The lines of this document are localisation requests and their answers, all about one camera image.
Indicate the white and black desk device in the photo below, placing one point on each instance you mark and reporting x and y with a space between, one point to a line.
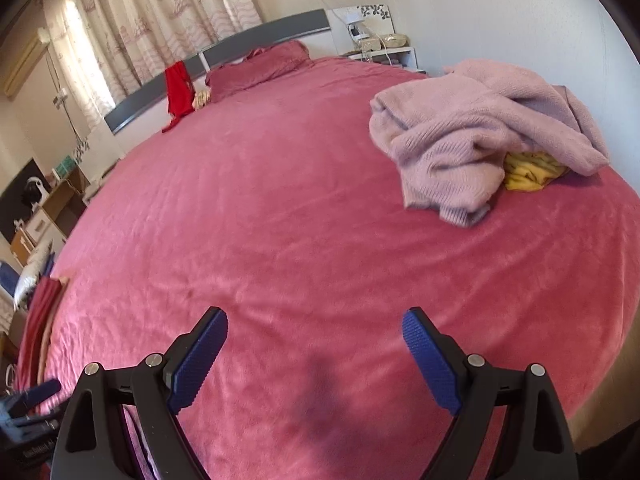
34 194

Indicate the pale pink knit sweater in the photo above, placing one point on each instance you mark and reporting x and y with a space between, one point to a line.
465 125

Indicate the pink bed blanket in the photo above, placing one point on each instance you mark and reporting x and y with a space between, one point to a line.
280 220

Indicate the black television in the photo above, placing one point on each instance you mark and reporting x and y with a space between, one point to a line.
12 195

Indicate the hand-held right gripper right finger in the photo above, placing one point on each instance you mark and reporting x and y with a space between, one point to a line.
432 360

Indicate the white satin pillow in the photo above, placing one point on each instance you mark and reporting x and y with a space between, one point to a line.
32 275

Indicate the white bedside device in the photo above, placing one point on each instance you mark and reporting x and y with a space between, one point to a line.
356 29

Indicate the dark pink pillow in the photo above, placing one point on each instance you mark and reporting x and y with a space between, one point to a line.
260 67

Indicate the cream plush toy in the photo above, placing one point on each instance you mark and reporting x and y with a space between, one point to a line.
201 99

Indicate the white leaf-print nightstand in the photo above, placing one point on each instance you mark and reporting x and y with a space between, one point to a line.
400 57
97 180

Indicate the teal box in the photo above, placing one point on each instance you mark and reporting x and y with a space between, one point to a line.
64 167

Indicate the patterned cream curtain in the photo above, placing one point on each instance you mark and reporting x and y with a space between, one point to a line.
145 25

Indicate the yellow garment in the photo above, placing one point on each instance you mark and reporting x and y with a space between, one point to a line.
530 172

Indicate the blue and white chair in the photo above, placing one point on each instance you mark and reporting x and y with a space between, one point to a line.
7 280

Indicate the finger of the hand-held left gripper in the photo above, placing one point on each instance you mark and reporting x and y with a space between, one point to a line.
42 391

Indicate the bright red garment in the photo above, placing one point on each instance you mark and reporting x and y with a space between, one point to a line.
179 92

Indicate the beige woven basket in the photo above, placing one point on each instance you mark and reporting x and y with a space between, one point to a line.
396 40

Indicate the white drawer cabinet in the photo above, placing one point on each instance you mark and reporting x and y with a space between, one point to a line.
35 232

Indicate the grey and white headboard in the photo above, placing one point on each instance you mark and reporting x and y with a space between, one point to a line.
260 35

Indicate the wall air conditioner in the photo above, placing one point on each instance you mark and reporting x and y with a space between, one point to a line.
25 60

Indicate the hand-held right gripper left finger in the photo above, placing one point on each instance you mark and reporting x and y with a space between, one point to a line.
197 360

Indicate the wooden desk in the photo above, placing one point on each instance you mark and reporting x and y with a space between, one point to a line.
62 200

